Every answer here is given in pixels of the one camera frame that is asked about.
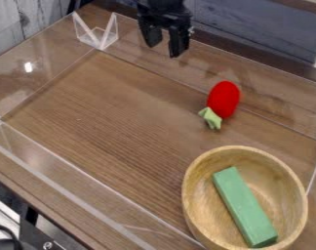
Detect green rectangular block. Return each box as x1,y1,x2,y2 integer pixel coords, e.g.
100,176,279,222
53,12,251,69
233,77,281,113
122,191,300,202
212,166,279,248

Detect clear acrylic enclosure wall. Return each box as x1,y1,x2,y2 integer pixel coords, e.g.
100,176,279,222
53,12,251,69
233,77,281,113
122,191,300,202
0,5,316,250

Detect clear acrylic corner bracket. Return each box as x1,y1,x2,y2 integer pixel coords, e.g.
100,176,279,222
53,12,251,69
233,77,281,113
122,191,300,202
73,13,120,51

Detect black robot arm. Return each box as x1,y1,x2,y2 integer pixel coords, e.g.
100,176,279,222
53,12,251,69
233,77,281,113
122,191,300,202
137,0,193,58

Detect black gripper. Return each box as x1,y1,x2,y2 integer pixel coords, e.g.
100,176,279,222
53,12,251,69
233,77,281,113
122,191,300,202
137,2,192,58

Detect black metal table frame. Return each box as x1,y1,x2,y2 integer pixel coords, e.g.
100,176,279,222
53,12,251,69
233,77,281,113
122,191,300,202
20,206,85,250

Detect wooden bowl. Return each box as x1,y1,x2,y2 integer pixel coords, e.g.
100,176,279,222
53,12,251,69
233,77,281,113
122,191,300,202
183,146,308,250

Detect red plush radish green leaves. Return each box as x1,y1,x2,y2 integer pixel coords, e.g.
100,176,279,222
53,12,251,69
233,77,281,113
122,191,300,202
199,81,241,130

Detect black cable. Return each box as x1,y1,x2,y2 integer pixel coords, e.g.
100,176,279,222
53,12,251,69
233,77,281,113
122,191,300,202
0,224,24,250

